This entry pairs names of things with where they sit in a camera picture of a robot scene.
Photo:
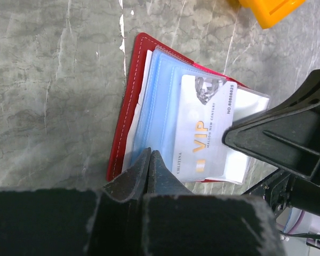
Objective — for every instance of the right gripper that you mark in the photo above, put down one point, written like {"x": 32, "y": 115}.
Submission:
{"x": 288, "y": 137}

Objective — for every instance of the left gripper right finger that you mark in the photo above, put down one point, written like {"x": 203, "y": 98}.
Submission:
{"x": 178, "y": 222}

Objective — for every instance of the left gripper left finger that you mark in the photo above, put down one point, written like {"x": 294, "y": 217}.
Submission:
{"x": 63, "y": 221}

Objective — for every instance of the white VIP card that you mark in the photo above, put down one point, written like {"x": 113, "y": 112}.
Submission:
{"x": 206, "y": 109}

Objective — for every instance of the red leather card holder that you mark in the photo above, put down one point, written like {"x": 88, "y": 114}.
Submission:
{"x": 148, "y": 116}

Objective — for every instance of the yellow plastic bin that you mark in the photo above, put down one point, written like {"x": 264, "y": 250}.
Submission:
{"x": 270, "y": 12}

